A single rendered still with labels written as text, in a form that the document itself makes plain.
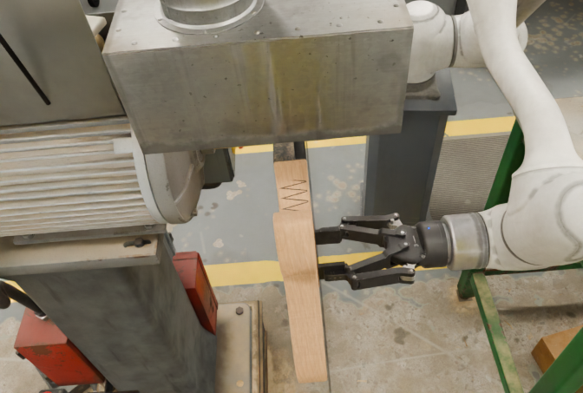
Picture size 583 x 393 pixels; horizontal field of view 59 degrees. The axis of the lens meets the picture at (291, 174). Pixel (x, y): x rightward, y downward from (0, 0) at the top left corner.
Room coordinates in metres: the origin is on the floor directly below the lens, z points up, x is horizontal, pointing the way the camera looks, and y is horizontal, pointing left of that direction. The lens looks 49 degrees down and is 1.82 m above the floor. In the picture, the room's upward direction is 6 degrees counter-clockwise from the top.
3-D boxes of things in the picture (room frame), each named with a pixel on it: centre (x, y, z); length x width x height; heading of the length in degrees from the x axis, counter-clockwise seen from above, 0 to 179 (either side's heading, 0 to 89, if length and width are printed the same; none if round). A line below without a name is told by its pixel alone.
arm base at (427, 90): (1.32, -0.40, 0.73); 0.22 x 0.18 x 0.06; 81
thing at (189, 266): (0.75, 0.40, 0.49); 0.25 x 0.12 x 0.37; 88
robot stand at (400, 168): (1.32, -0.42, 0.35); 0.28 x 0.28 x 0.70; 81
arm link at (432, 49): (1.32, -0.43, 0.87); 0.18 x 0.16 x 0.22; 83
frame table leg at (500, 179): (0.89, -0.60, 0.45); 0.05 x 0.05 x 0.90; 88
